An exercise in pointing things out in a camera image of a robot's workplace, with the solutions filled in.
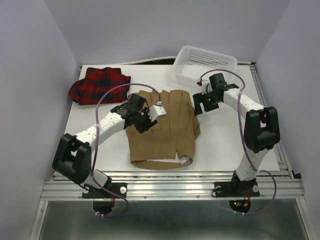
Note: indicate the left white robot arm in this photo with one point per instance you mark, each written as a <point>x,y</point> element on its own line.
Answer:
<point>76,155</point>

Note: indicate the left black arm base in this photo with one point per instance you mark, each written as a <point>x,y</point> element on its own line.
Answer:
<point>104,203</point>

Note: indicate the white board strip behind table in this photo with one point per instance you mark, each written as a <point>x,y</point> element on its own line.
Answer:
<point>165,60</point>

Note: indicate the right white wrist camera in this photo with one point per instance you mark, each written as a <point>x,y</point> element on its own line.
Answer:
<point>205,85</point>

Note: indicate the red black plaid skirt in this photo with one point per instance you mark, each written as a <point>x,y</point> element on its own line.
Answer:
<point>90,89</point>

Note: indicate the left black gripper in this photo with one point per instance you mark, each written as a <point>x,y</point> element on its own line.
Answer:
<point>148,124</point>

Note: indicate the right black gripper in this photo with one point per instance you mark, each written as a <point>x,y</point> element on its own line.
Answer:
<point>197,99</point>

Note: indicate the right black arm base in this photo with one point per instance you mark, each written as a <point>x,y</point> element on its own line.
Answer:
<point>239,196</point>

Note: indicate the aluminium frame rails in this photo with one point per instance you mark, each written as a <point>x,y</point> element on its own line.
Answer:
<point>177,204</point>

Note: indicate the tan brown skirt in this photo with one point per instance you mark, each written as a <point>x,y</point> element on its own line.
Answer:
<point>171,142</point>

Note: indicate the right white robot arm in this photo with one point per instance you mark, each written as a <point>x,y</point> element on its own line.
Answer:
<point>258,126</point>

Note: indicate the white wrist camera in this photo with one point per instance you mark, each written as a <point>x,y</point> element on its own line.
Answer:
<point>155,112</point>
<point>205,85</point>

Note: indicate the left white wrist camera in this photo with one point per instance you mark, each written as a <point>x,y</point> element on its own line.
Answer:
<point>155,112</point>

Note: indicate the white plastic basket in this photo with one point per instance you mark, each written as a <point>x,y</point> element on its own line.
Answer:
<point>191,62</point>

